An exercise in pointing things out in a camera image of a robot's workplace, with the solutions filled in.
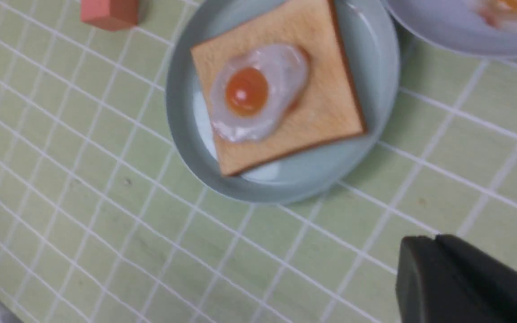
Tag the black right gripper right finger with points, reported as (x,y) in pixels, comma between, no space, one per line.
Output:
(490,278)

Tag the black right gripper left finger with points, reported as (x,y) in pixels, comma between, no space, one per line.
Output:
(431,289)

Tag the toast slice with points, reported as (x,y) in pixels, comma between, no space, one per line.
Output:
(311,99)

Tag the fried egg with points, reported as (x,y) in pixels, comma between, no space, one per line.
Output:
(498,14)
(252,92)

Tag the light teal empty plate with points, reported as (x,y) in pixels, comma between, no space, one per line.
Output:
(372,50)

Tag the grey-blue egg plate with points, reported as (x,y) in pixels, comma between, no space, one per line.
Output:
(451,25)

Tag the salmon red cube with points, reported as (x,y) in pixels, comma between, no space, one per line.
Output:
(110,15)

